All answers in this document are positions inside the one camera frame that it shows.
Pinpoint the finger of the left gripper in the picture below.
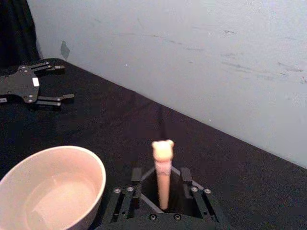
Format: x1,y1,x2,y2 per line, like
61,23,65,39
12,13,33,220
31,93,75,108
29,61,66,76

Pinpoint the black curtain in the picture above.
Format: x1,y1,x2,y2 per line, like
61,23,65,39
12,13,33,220
0,0,41,68

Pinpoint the pink ceramic bowl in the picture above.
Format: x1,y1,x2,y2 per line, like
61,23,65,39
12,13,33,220
0,145,107,230

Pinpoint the black table cloth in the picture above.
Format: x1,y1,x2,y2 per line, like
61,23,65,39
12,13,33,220
0,57,307,230

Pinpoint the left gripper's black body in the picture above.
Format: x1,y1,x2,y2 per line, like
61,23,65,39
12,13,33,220
0,65,40,104

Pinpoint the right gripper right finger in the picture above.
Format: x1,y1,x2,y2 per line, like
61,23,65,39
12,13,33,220
179,167,224,222

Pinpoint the pink bear-topped stick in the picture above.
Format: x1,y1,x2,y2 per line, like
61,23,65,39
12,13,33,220
151,139,175,210

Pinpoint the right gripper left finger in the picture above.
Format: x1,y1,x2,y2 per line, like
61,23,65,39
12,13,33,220
105,167,144,222

